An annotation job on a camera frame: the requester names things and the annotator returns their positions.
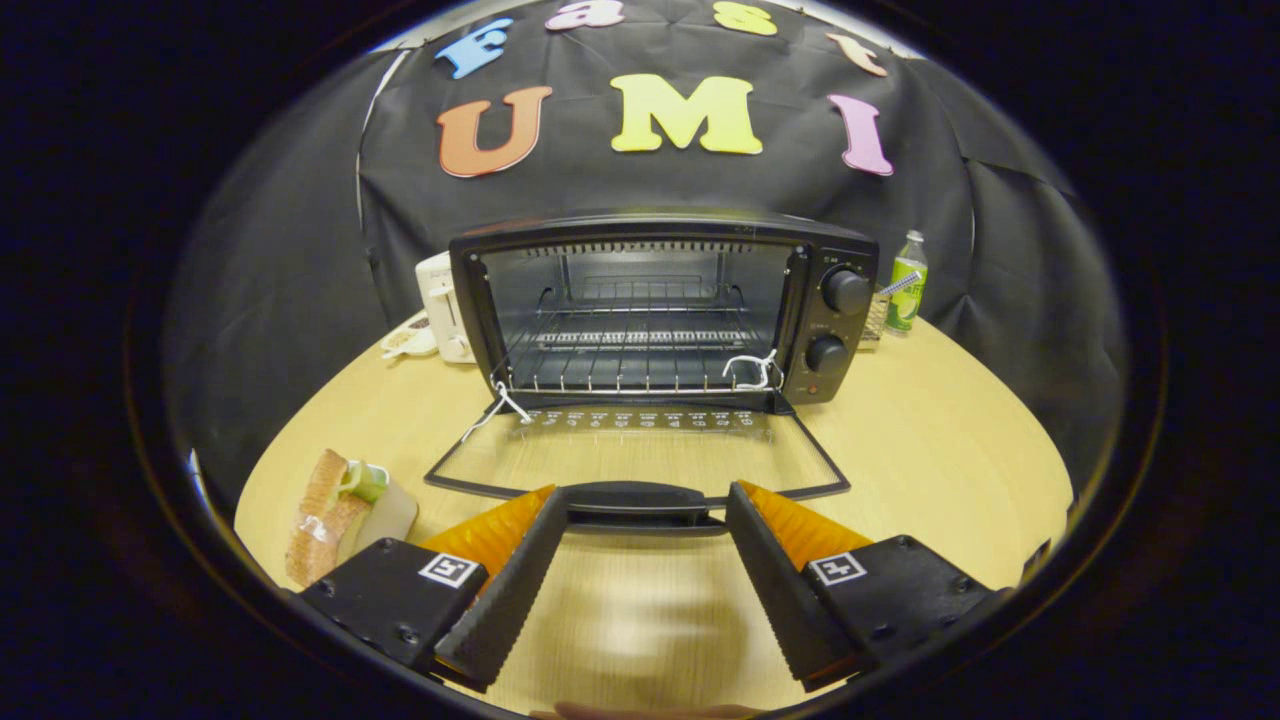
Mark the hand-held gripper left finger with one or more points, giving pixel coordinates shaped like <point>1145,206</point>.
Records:
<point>515,590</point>

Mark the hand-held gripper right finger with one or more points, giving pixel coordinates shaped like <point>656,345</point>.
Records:
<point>775,590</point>

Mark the sandwich with lettuce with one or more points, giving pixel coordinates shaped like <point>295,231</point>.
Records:
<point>320,510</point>

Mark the black toaster oven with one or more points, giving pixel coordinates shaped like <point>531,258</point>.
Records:
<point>840,290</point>

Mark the white food tray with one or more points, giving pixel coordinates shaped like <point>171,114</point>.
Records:
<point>392,515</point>

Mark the white pop-up toaster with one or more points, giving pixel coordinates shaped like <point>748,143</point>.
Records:
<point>445,300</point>

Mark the small white dish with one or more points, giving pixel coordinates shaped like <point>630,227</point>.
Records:
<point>408,340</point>

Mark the clear patterned glass cup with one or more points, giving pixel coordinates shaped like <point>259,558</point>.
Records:
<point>874,320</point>

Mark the green label plastic bottle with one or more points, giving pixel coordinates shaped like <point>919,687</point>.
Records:
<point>907,290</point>

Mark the striped straw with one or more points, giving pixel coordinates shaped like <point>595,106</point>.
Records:
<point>900,284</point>

